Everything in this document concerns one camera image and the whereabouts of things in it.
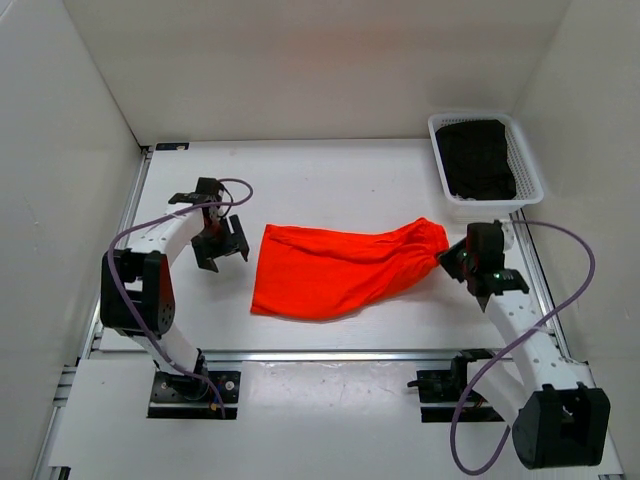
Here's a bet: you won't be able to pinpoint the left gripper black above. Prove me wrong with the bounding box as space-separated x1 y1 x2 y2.
191 214 249 273

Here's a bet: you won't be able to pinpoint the orange shorts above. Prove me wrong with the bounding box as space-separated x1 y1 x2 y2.
250 218 449 321

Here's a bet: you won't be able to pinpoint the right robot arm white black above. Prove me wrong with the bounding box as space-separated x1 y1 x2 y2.
437 221 611 470

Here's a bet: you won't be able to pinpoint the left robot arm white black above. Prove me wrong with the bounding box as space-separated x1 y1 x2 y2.
100 177 253 400

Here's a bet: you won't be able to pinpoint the black shorts in basket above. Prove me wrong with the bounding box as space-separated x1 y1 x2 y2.
435 120 517 201

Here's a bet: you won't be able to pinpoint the white plastic basket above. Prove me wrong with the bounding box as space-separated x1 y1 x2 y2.
428 111 544 218

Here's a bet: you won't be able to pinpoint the small dark label sticker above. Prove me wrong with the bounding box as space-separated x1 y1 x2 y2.
155 142 190 151

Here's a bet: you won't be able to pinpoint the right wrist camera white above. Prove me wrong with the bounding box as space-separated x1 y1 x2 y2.
493 220 516 252

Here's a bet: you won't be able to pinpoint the aluminium rail right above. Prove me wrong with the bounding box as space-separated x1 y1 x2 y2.
510 209 571 359

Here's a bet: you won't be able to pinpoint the aluminium rail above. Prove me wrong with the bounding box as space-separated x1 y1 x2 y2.
74 144 152 361
510 209 571 359
89 348 571 364

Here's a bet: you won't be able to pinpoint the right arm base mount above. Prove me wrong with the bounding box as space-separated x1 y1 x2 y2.
407 349 504 424

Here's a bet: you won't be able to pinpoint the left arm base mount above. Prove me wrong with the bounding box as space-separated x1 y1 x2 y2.
147 370 241 420

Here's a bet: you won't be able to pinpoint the aluminium rail left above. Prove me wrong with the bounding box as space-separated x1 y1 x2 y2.
74 144 152 361

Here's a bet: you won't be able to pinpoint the aluminium rail front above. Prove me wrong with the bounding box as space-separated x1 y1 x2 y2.
89 348 571 364

